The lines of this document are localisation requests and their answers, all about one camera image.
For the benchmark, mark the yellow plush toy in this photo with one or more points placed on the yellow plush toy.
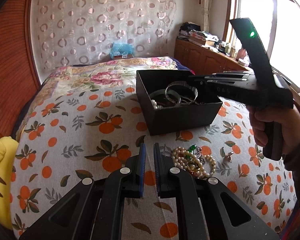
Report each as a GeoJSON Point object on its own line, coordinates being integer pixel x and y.
{"type": "Point", "coordinates": [0, 170]}

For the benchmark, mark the blue plastic bag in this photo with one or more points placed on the blue plastic bag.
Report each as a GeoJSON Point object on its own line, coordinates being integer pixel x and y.
{"type": "Point", "coordinates": [121, 50]}

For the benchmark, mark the window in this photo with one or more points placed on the window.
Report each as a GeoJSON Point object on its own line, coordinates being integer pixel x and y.
{"type": "Point", "coordinates": [285, 30]}

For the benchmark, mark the wooden cabinet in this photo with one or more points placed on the wooden cabinet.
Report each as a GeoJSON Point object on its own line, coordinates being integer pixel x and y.
{"type": "Point", "coordinates": [205, 58]}

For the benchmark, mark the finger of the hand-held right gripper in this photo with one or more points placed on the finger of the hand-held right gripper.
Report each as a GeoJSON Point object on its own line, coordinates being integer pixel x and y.
{"type": "Point", "coordinates": [215, 80]}
{"type": "Point", "coordinates": [235, 74]}

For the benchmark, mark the black cardboard box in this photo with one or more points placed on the black cardboard box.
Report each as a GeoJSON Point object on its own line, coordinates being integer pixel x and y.
{"type": "Point", "coordinates": [180, 120]}

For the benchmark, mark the circle pattern hanging cloth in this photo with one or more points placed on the circle pattern hanging cloth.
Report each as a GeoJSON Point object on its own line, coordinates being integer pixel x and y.
{"type": "Point", "coordinates": [102, 22]}

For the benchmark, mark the wooden slatted wardrobe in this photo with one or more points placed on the wooden slatted wardrobe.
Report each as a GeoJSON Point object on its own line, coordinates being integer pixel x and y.
{"type": "Point", "coordinates": [10, 60]}

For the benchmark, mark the orange fruit print bedsheet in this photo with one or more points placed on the orange fruit print bedsheet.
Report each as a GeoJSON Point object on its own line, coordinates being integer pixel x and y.
{"type": "Point", "coordinates": [77, 135]}

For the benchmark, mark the small silver earring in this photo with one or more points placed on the small silver earring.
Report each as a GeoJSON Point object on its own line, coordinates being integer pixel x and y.
{"type": "Point", "coordinates": [228, 156]}

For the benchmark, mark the pale window curtain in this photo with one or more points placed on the pale window curtain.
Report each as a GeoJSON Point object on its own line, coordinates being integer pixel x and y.
{"type": "Point", "coordinates": [205, 5]}

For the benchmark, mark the group of small bottles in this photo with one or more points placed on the group of small bottles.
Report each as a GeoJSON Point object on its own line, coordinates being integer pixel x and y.
{"type": "Point", "coordinates": [228, 49]}

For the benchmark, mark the silver bangle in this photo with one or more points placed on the silver bangle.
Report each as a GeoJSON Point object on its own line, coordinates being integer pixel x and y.
{"type": "Point", "coordinates": [193, 90]}

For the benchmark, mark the green pendant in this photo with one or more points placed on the green pendant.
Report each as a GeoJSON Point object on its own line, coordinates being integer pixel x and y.
{"type": "Point", "coordinates": [191, 149]}

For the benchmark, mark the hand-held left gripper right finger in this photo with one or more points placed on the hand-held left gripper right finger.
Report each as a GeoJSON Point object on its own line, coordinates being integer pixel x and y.
{"type": "Point", "coordinates": [157, 170]}

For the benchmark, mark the person's right hand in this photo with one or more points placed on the person's right hand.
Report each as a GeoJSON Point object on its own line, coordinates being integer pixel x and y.
{"type": "Point", "coordinates": [293, 130]}

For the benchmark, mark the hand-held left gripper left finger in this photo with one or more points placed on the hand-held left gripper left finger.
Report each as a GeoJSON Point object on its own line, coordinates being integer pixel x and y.
{"type": "Point", "coordinates": [142, 170]}

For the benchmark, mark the brown bottle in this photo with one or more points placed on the brown bottle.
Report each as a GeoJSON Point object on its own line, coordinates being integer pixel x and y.
{"type": "Point", "coordinates": [242, 54]}

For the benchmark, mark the floral blanket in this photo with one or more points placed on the floral blanket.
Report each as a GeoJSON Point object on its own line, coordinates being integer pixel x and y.
{"type": "Point", "coordinates": [105, 72]}

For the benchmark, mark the stack of books and papers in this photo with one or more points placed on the stack of books and papers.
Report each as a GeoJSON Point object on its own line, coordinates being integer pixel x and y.
{"type": "Point", "coordinates": [198, 36]}

